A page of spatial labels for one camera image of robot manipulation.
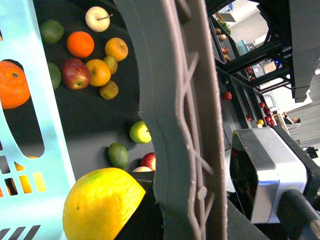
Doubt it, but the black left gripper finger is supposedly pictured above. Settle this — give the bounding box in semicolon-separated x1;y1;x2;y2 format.
115;172;164;240

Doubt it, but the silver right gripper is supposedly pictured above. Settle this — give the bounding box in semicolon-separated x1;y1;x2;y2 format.
229;127;308;224

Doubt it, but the red apple near bottom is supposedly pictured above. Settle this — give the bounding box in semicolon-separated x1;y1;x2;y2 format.
140;152;156;171

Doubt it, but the red apple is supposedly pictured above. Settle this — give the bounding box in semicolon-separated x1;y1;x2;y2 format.
61;58;91;90
140;152;156;171

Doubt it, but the green lime front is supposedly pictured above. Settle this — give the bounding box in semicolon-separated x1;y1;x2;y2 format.
108;142;129;169

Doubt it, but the green lime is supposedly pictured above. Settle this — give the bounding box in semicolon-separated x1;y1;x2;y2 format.
47;62;62;90
108;142;129;169
39;19;65;45

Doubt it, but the green apple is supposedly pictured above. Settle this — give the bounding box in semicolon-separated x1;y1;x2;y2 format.
129;120;152;144

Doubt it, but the light teal shopping basket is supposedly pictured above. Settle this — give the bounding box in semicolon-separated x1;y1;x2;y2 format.
0;0;75;240

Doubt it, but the brown kiwi lower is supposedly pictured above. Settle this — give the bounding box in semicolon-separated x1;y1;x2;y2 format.
99;80;119;100

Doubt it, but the brown kiwi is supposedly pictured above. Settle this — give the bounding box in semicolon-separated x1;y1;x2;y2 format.
103;55;118;75
99;80;119;100

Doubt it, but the yellow orange fruit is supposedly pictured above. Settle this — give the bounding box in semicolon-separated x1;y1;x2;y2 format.
85;59;111;87

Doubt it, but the brown kiwi upper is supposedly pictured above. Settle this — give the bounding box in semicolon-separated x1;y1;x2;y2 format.
103;55;118;75

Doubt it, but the green lime lower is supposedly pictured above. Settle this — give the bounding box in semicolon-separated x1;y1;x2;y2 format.
47;62;62;90

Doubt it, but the yellow fruit far right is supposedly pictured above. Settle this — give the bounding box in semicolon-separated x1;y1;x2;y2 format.
104;37;129;62

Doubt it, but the large bumpy orange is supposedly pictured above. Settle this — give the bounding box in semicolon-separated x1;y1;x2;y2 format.
0;60;31;110

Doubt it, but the small orange back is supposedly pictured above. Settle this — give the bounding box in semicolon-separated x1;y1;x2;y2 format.
66;31;95;58

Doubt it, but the white pear right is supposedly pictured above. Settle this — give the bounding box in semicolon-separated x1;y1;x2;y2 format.
85;6;113;33

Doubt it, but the green lime upper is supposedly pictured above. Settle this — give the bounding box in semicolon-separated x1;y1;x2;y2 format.
39;19;65;45

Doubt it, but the grey basket handle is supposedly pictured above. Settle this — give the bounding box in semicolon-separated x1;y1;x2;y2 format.
115;0;228;240

